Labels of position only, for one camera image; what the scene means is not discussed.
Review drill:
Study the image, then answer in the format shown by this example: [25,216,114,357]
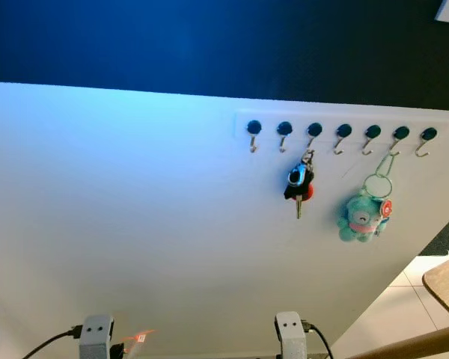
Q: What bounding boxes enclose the black floor rug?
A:
[420,227,449,257]

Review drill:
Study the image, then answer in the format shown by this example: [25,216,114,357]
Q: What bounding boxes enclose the light wooden table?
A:
[422,252,449,325]

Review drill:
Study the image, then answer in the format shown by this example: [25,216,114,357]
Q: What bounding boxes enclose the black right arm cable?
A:
[301,319,335,359]

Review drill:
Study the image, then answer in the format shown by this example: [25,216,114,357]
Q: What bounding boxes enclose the curved wooden rail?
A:
[343,322,449,359]

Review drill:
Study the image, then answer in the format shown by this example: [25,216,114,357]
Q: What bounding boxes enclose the teal plush keychain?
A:
[336,153,395,245]

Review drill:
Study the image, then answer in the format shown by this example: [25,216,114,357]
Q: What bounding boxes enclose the black metal wall hook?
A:
[359,123,383,157]
[275,120,295,154]
[331,122,354,156]
[245,119,263,154]
[303,121,325,151]
[415,126,440,159]
[388,125,412,157]

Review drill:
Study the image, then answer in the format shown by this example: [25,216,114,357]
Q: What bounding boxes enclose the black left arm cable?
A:
[22,325,84,359]

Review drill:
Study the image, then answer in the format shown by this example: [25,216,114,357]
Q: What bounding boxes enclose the black red key bunch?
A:
[282,149,316,221]

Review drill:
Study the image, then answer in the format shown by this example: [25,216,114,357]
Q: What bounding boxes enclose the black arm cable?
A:
[22,325,84,359]
[301,319,335,359]

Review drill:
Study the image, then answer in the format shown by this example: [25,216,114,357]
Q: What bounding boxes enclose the white hook rail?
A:
[233,110,449,144]

